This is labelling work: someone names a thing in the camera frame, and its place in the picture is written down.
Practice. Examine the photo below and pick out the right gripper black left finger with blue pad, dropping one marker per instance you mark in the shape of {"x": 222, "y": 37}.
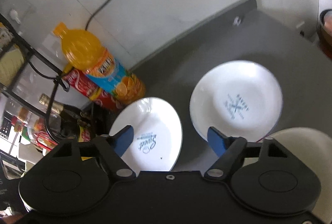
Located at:
{"x": 111, "y": 150}

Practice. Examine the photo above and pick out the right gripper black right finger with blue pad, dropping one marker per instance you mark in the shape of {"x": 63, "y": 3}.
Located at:
{"x": 230, "y": 152}

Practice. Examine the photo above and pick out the white plate Sweet logo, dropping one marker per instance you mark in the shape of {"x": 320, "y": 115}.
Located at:
{"x": 158, "y": 136}

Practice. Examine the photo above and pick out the white plate Bakery logo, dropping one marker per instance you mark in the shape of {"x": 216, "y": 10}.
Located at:
{"x": 239, "y": 98}

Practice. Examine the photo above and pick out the white top bowl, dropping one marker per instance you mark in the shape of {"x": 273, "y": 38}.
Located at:
{"x": 313, "y": 148}

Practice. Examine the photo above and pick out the dark glass gold-cap bottle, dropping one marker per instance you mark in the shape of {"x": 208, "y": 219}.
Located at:
{"x": 73, "y": 120}

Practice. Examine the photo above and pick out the red cola bottle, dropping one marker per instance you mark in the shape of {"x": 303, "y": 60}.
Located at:
{"x": 80, "y": 82}

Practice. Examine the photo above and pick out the orange juice bottle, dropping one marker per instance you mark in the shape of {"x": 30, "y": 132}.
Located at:
{"x": 84, "y": 51}

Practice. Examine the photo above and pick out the white clip on counter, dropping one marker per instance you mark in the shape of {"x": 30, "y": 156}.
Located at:
{"x": 237, "y": 21}

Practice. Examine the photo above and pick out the brown pot with bag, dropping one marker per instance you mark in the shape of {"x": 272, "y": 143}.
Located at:
{"x": 324, "y": 32}

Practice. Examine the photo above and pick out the black wire shelf rack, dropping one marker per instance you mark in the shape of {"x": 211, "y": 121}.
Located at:
{"x": 28, "y": 52}

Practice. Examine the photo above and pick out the white wall hook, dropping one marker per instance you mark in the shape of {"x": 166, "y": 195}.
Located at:
{"x": 14, "y": 16}

